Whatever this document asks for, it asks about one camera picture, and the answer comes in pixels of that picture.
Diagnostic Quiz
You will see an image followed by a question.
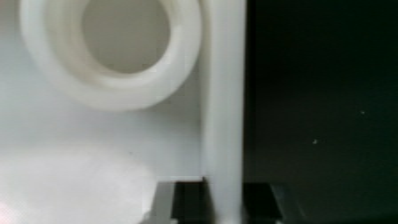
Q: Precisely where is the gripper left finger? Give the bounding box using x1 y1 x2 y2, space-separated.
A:
140 182 204 224

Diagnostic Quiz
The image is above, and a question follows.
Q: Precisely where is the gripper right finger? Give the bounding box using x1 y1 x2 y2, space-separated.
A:
244 182 304 224

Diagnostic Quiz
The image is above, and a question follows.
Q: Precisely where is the white square table top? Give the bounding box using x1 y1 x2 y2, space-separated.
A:
0 0 247 224

